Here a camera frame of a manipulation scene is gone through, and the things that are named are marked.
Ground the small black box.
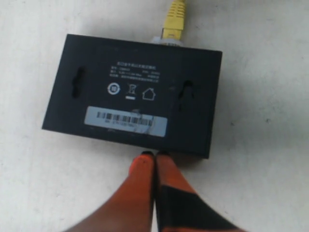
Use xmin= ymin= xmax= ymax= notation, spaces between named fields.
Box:
xmin=42 ymin=34 xmax=223 ymax=159

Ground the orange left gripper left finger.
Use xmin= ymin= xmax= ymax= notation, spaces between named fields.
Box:
xmin=67 ymin=151 xmax=155 ymax=232

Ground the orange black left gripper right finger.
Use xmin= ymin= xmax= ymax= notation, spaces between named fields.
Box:
xmin=155 ymin=152 xmax=243 ymax=232

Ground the yellow ethernet cable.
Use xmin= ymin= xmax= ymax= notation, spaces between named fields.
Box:
xmin=151 ymin=0 xmax=188 ymax=46

